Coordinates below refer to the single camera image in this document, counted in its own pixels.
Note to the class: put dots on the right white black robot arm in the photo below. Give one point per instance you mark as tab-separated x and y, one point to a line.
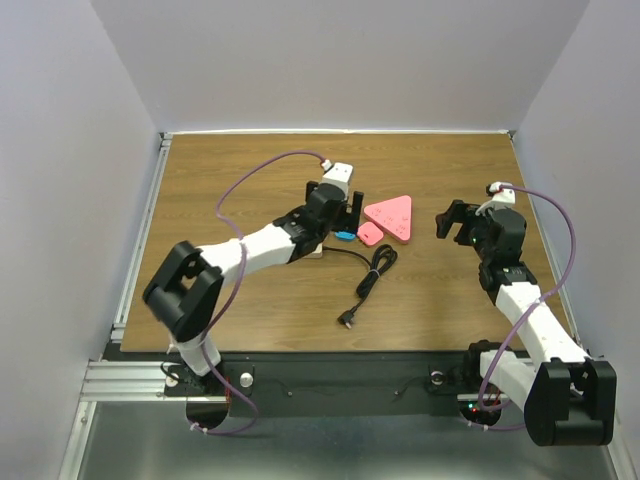
567	398

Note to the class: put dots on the aluminium frame rails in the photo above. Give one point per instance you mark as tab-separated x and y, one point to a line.
119	381

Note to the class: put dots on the small pink plug adapter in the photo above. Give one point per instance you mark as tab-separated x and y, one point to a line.
369	234

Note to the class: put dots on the pink triangular power socket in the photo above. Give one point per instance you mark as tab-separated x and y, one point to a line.
392	216

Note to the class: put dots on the white red power strip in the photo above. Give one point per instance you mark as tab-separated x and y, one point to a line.
317	253

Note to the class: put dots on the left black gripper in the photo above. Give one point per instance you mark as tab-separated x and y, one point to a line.
348	220

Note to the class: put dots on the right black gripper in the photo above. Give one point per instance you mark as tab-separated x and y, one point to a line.
459	212

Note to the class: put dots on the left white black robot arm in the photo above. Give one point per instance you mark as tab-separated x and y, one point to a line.
183	292

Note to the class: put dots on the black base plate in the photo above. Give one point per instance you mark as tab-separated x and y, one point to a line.
334	384

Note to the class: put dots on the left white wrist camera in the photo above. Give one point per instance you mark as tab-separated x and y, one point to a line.
339	175

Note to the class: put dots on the blue plug adapter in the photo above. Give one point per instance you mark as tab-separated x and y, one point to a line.
345	236

